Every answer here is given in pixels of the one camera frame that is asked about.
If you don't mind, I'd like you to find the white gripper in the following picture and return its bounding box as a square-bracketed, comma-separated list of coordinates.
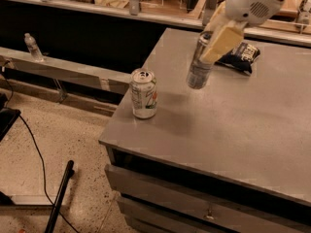
[200, 0, 285, 63]

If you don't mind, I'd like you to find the silver blue redbull can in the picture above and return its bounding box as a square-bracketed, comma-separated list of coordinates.
[187, 32, 212, 89]

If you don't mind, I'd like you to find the white 7up can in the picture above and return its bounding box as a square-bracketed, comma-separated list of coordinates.
[130, 68, 157, 119]

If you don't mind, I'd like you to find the dark blue chip bag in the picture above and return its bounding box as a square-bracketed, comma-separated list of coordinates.
[217, 42, 260, 74]

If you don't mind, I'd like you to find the grey top drawer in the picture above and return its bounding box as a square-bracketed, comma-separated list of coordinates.
[105, 165, 310, 233]

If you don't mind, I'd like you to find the grey drawer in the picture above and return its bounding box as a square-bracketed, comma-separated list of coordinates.
[105, 165, 310, 233]
[116, 195, 227, 233]

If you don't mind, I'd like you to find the clear plastic water bottle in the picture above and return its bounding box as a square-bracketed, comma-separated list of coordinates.
[24, 33, 44, 62]

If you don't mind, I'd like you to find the grey lower drawer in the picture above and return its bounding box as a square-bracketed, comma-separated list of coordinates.
[116, 195, 227, 233]

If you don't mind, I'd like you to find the black object at left edge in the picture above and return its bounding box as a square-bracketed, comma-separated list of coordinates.
[0, 93, 20, 141]

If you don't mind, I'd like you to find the black pole leg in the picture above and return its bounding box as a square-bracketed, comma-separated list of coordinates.
[45, 160, 75, 233]

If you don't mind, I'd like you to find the grey metal ledge rail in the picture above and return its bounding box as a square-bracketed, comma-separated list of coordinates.
[0, 48, 130, 95]

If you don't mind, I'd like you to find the black cable on floor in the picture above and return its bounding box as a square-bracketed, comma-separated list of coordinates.
[0, 60, 81, 233]

